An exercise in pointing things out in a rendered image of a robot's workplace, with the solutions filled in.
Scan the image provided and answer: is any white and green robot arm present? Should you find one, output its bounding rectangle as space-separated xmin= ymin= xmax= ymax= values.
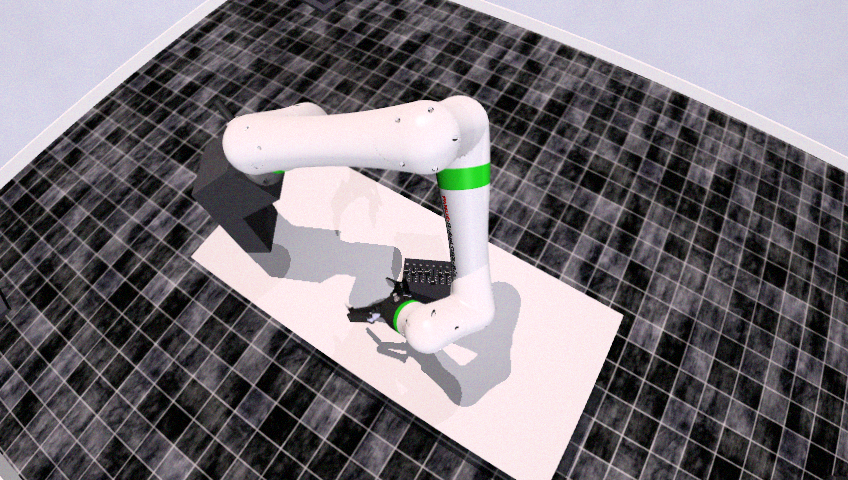
xmin=213 ymin=96 xmax=496 ymax=353

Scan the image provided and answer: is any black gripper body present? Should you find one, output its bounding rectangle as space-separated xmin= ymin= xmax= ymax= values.
xmin=376 ymin=295 xmax=394 ymax=320

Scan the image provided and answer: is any black lighting desk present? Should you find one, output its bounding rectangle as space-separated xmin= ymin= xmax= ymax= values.
xmin=402 ymin=258 xmax=451 ymax=304

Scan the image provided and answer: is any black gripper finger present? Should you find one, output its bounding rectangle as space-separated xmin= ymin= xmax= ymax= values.
xmin=385 ymin=277 xmax=413 ymax=298
xmin=345 ymin=301 xmax=384 ymax=324

